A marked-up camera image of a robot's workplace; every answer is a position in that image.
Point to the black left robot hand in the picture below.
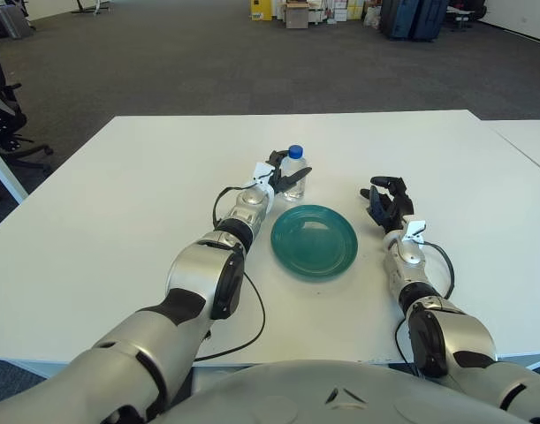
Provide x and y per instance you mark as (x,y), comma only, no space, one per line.
(278,174)

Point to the green round plate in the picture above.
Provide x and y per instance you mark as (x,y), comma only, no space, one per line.
(314,243)

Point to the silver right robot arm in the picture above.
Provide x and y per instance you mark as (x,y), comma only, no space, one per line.
(464,327)

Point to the brown cardboard box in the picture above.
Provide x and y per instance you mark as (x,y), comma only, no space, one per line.
(297,17)

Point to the grey hard case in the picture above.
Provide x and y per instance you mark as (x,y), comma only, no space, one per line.
(13,22)

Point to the yellow box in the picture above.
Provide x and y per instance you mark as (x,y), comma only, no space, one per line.
(261,9)

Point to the clear bottle blue cap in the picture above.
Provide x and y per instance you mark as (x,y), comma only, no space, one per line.
(294,165)

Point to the white desk leg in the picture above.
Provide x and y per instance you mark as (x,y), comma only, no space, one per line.
(4,172)

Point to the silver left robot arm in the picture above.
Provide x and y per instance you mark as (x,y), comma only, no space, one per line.
(199,269)

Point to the black suitcase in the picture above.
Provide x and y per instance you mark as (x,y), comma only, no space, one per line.
(430,22)

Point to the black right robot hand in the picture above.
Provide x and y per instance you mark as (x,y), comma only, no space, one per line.
(395,205)

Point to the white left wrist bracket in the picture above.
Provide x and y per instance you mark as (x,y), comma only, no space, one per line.
(261,172)

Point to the black office chair with desk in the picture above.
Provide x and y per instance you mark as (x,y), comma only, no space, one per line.
(466,11)

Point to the black mesh office chair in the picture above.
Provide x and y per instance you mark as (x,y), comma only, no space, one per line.
(4,123)

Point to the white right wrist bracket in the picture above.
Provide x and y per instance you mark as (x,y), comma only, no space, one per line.
(414,229)

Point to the stack of white boxes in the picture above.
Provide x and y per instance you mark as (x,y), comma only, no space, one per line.
(340,9)

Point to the grey robot torso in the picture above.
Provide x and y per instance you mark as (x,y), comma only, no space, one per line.
(340,397)

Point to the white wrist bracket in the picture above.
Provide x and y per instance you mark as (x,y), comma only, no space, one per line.
(261,172)
(414,229)

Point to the white plastic bag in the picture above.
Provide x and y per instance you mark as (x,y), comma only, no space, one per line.
(372,17)

